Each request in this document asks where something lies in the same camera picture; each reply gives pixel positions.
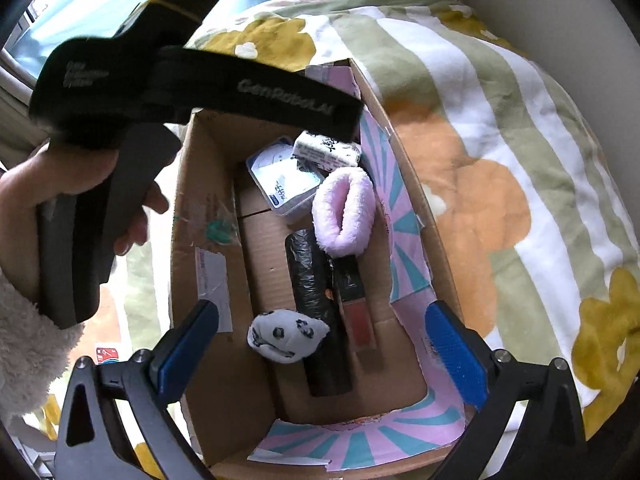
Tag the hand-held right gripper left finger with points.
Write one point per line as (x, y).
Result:
(185, 355)

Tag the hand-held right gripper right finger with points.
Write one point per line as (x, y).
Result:
(457, 355)

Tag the cardboard box with pink lining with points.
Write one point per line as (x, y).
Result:
(215, 385)

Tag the red lip gloss tube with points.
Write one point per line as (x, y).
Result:
(357, 320)

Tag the clear plastic box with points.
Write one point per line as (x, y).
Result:
(280, 175)

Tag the black-white printed tissue packet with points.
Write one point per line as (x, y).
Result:
(320, 150)

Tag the black trash bag roll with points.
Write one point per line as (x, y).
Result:
(310, 280)

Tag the pink fluffy scrunchie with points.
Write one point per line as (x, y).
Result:
(350, 220)

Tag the person's left forearm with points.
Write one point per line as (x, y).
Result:
(30, 340)

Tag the person's left hand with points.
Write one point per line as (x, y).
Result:
(60, 175)

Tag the blue red-label plastic box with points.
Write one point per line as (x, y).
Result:
(107, 355)

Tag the light blue sheet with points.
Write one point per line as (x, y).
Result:
(75, 20)

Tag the beige curtain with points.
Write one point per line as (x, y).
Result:
(20, 105)

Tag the floral striped blanket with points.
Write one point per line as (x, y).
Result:
(500, 135)

